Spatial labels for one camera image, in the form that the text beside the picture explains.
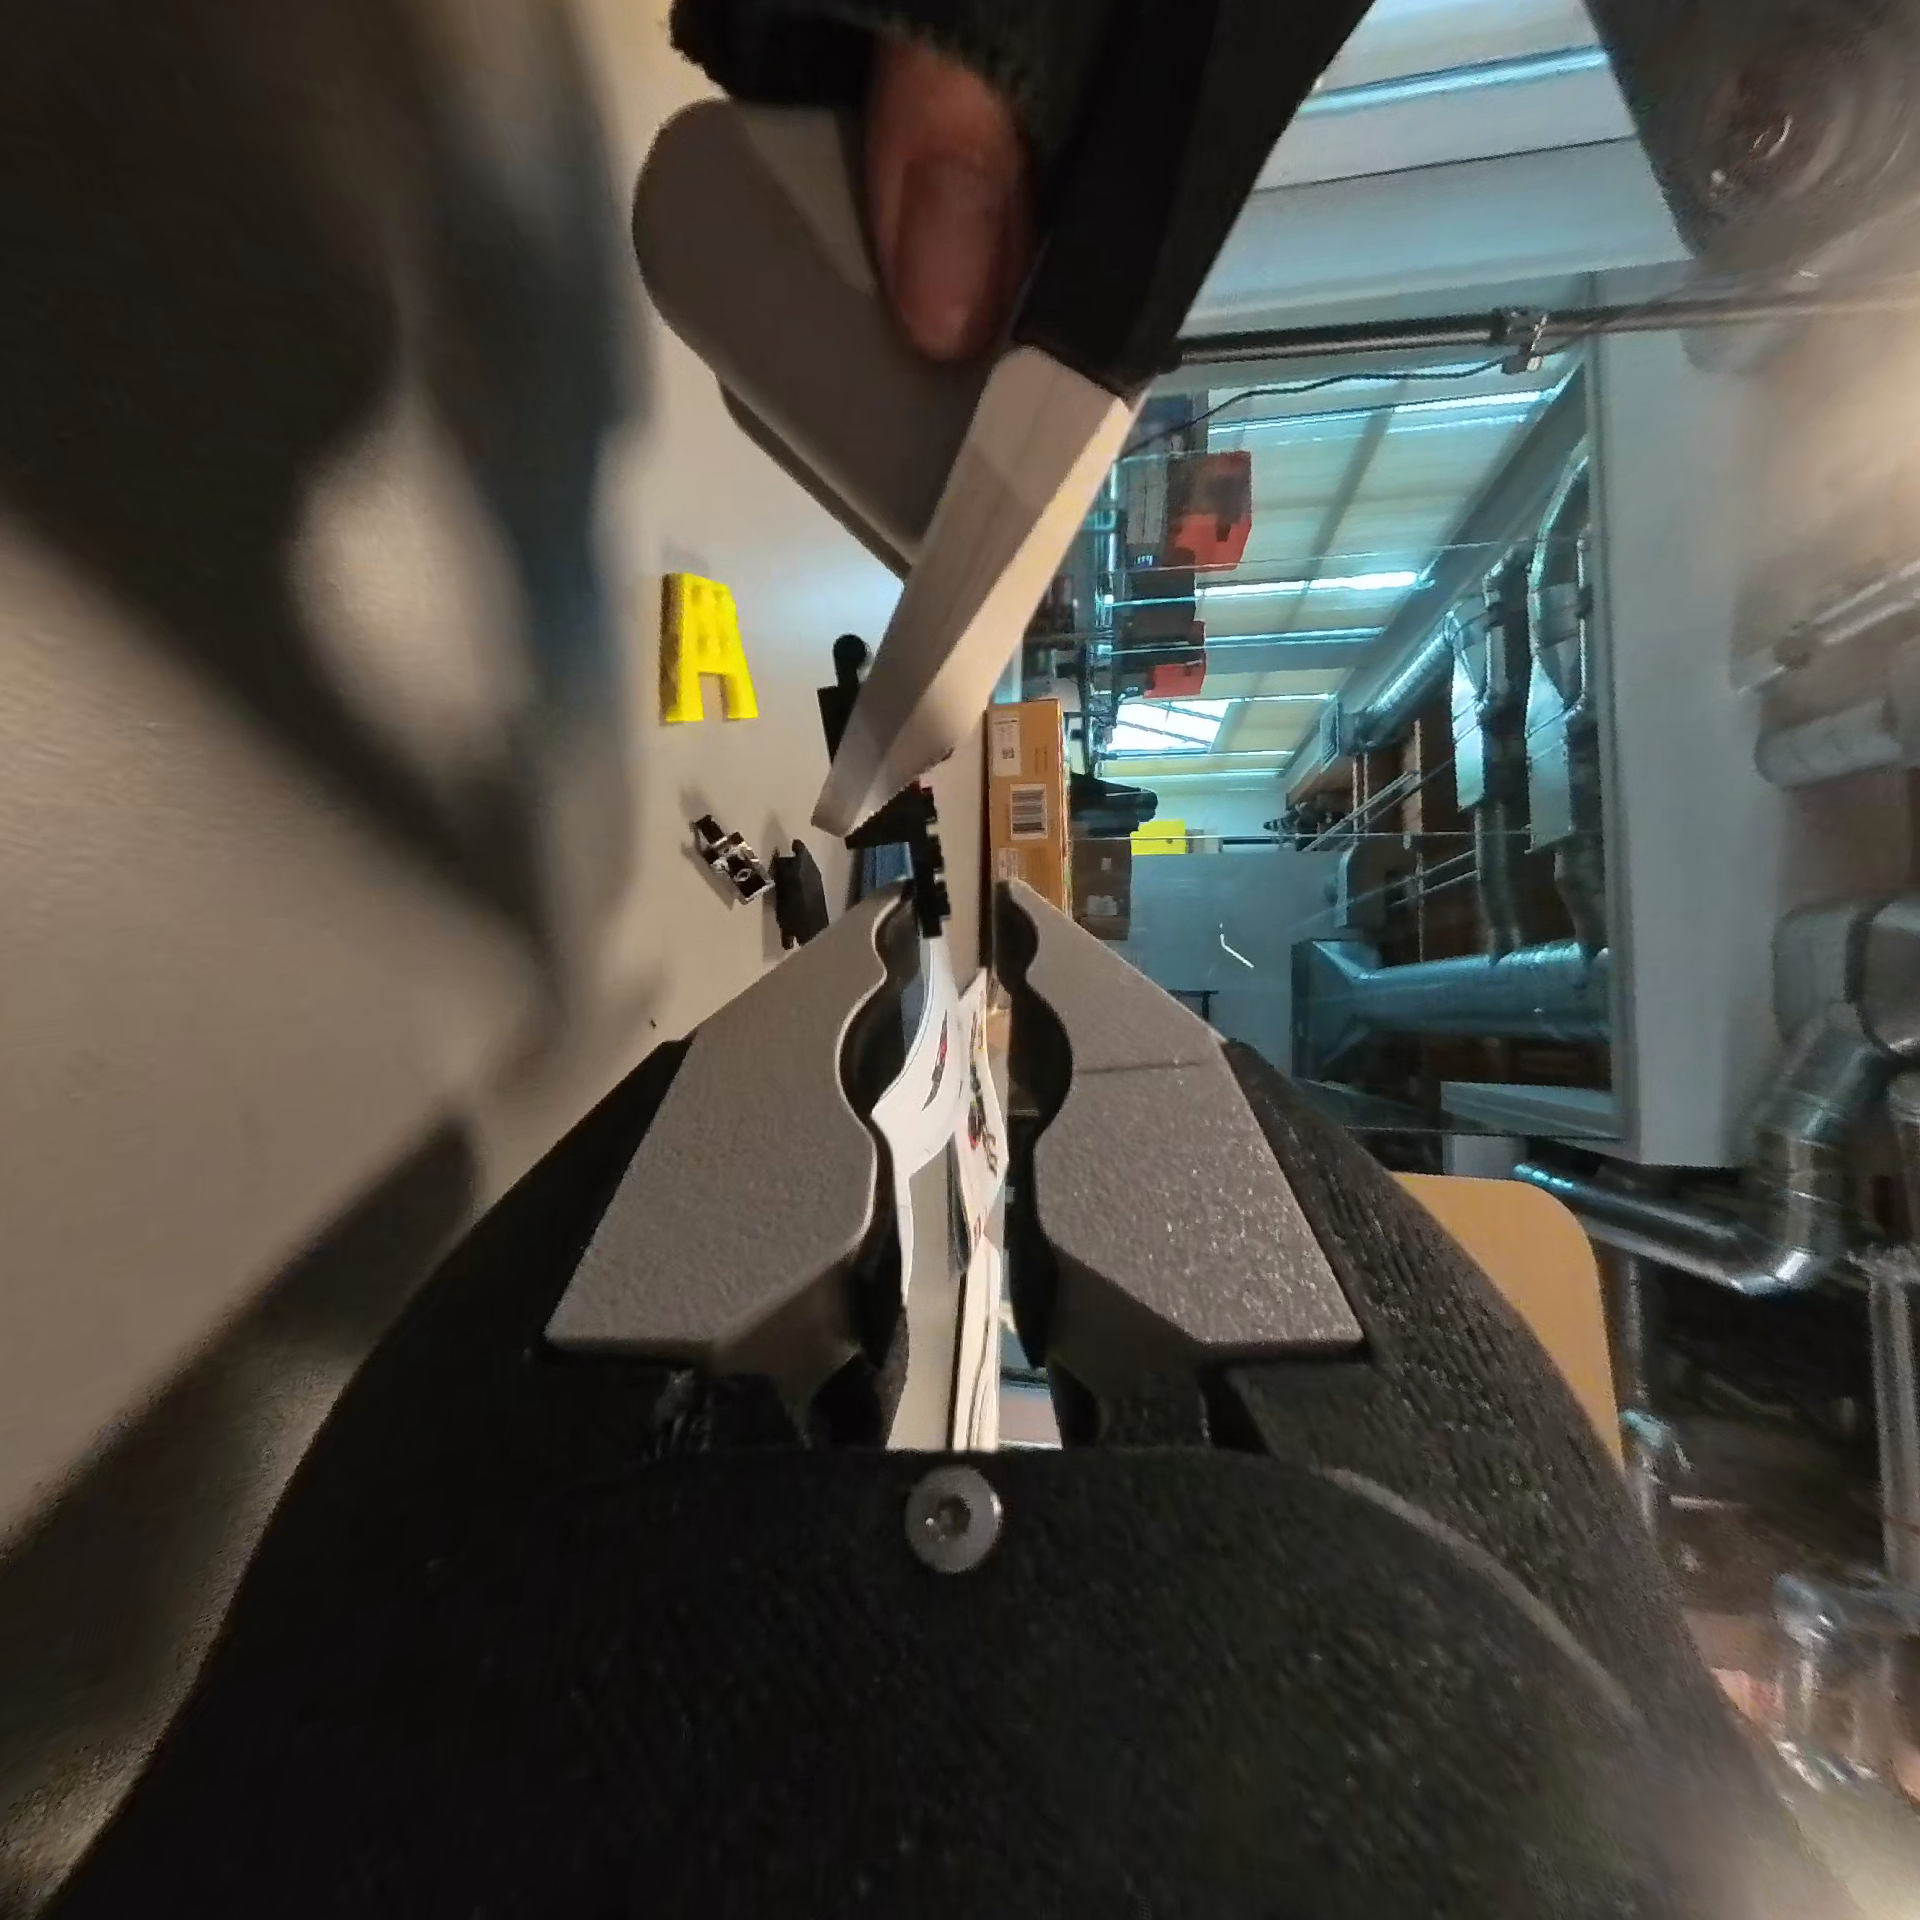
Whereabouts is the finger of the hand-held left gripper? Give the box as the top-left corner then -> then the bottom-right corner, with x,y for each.
815,346 -> 1143,835

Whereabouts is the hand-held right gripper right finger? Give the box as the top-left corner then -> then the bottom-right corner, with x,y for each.
994,880 -> 1367,1390

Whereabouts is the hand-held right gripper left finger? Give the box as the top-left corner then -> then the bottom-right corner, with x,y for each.
546,891 -> 921,1390

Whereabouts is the black red yellow lego model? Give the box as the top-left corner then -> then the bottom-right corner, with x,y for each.
849,785 -> 956,941

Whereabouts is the yellow lego plate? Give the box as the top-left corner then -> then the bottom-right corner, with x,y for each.
658,571 -> 761,727

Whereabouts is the black lego lever piece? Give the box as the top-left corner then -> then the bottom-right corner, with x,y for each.
816,634 -> 873,784

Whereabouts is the lego instruction booklet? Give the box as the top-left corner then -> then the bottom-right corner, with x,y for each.
867,883 -> 1011,1451

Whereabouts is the small black silver lego piece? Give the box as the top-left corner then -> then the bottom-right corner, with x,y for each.
690,813 -> 777,902

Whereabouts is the person's left hand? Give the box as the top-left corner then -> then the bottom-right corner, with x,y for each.
670,0 -> 1374,394

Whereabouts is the orange black machine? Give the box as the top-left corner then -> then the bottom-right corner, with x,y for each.
1161,447 -> 1257,576

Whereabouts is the brown cardboard box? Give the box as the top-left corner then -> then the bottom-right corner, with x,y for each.
984,694 -> 1076,920

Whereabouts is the tan wooden board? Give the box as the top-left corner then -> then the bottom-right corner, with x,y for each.
1400,1169 -> 1632,1465

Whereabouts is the thin metal rod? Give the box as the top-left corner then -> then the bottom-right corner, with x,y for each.
1175,294 -> 1920,375

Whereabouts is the silver ventilation duct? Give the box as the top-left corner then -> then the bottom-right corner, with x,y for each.
1295,450 -> 1617,1058

